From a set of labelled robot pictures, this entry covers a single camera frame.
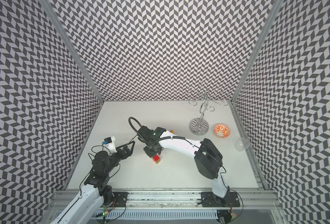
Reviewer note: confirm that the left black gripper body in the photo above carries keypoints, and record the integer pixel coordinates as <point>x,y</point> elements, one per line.
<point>121,155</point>

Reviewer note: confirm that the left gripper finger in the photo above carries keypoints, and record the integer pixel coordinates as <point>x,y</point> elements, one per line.
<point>130,147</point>
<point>122,146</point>

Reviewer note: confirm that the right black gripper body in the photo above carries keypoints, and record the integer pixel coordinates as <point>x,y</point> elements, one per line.
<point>151,151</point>

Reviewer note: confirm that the red lego brick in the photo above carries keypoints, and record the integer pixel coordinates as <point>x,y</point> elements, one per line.
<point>156,159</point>

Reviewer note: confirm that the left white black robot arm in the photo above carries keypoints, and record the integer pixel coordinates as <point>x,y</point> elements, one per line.
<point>94,190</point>

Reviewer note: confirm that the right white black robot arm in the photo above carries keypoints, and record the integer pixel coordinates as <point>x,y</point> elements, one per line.
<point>205,154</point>

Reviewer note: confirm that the silver metal jewelry stand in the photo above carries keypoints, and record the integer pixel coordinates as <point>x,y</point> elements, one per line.
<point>199,126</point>

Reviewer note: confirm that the orange patterned small plate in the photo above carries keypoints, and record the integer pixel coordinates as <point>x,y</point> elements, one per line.
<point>222,131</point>

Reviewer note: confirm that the clear glass cup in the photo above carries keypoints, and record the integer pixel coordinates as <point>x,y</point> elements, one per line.
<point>242,144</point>

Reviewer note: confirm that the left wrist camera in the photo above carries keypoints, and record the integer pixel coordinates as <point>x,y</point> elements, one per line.
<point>109,144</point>

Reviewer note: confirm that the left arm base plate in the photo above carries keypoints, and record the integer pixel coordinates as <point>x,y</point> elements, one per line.
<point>114,199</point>

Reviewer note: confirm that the aluminium front rail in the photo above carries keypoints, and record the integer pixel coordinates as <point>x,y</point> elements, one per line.
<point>189,199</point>

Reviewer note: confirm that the white ribbed cable duct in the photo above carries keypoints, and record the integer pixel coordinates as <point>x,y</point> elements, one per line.
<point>162,214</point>

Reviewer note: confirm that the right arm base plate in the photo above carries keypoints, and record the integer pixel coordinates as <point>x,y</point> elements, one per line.
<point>209,199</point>

